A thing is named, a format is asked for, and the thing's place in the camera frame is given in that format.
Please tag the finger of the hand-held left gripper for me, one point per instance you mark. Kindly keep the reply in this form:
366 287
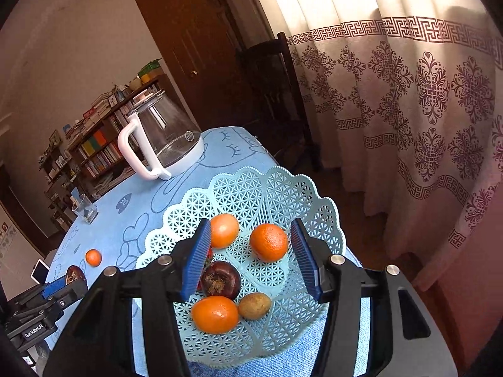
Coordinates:
55 288

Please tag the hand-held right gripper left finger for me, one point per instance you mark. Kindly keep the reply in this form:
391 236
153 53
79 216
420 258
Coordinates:
196 261

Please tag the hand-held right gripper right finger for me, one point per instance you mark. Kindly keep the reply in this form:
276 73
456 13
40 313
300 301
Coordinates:
306 261

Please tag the dark brown passion fruit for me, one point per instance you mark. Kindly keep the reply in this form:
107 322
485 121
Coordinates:
73 271

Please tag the dark passion fruit front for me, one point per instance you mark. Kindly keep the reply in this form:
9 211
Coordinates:
221 280

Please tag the medium mandarin orange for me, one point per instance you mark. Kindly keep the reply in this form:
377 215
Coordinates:
224 229

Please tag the large smooth orange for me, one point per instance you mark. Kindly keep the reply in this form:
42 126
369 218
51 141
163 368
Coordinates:
215 315

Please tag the pale yellow round fruit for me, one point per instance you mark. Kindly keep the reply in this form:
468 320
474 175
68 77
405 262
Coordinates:
254 305

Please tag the light blue lattice basket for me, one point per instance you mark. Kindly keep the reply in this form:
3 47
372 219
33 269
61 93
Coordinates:
251 188

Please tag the white tablet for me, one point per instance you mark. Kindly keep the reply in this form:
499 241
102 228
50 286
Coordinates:
39 269

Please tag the rough-skinned orange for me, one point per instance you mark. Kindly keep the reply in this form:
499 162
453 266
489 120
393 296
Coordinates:
269 242

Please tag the small mandarin orange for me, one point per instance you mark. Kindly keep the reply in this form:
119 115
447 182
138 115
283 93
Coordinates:
93 258

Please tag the clear drinking glass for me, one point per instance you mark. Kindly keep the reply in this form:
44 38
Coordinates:
85 208

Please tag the blue printed tablecloth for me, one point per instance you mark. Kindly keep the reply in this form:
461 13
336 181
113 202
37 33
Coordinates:
118 224

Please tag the dark shelf rack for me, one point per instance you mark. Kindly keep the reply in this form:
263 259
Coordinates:
59 172

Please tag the brown wooden bookcase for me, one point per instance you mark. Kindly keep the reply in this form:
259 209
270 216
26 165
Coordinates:
98 153

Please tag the rows of shelved books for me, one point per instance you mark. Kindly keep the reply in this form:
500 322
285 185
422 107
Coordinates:
96 141

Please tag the patterned cream curtain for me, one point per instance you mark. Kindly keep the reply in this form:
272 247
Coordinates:
393 106

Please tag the dark wooden chair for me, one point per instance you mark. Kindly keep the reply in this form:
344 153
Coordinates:
271 86

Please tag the round beige vase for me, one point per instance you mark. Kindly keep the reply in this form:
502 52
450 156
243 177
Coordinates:
135 83

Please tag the yellow bowl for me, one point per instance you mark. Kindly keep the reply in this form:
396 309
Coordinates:
146 75

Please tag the green box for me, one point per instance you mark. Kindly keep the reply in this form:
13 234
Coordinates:
149 66

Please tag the brown wooden door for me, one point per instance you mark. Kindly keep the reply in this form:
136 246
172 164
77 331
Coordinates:
196 39

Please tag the wall stickers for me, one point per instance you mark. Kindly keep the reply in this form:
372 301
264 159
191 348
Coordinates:
4 239

